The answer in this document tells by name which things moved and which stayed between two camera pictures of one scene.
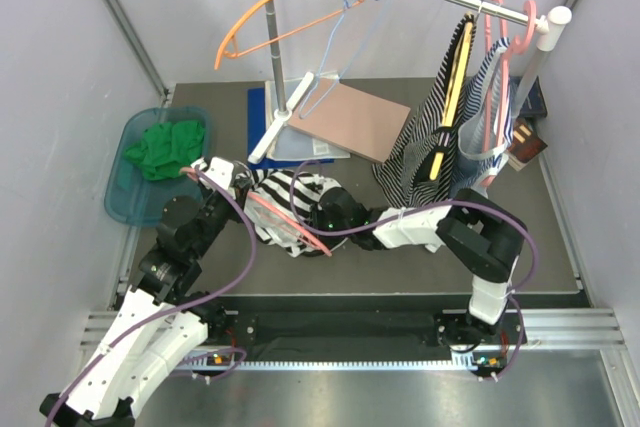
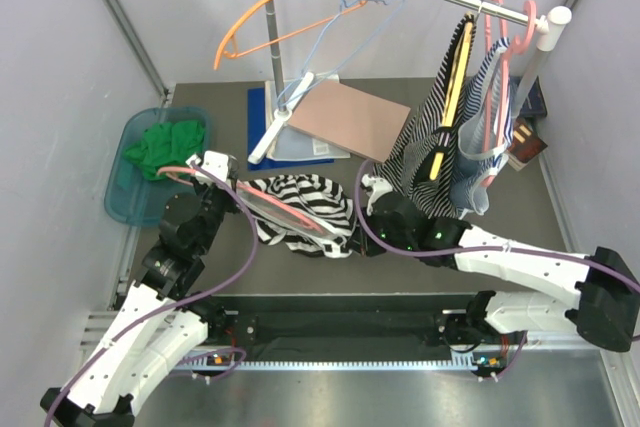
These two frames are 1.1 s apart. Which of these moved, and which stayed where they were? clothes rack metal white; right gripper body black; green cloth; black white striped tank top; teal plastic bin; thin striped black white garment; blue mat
Moved: black white striped tank top; right gripper body black
Stayed: green cloth; clothes rack metal white; blue mat; thin striped black white garment; teal plastic bin
